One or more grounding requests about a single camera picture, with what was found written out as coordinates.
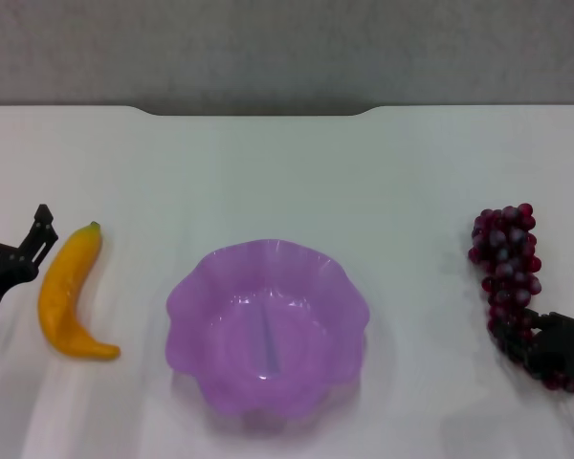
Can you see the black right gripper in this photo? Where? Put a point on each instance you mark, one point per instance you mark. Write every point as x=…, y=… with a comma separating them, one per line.
x=571, y=349

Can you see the yellow banana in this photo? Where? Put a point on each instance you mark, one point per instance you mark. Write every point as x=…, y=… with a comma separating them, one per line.
x=64, y=287

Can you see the dark red grape bunch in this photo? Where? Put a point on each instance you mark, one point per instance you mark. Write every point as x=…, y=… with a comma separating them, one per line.
x=507, y=248

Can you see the purple wavy plastic bowl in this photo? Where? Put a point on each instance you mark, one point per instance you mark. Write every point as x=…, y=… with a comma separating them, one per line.
x=249, y=296

